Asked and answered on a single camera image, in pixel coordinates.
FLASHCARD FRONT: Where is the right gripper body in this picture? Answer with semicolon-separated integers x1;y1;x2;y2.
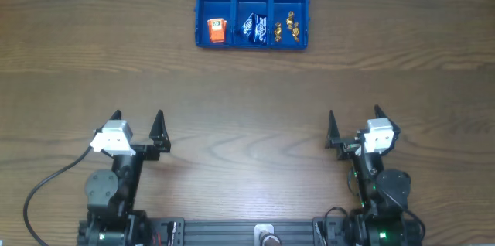
336;135;365;161

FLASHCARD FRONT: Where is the orange candy box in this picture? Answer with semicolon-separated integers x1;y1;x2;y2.
207;17;228;44

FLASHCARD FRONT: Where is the mounting rail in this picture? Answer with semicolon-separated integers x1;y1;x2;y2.
77;217;423;246

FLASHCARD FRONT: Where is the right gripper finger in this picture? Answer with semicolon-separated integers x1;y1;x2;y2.
324;109;342;149
373;104;401;135

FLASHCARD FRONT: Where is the blue candy pack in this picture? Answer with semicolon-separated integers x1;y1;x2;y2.
251;14;269;45
240;12;256;39

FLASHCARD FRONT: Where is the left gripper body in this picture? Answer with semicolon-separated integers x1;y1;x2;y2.
131;143;162;162

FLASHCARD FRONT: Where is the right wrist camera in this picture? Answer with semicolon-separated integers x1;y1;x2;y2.
355;118;396;156

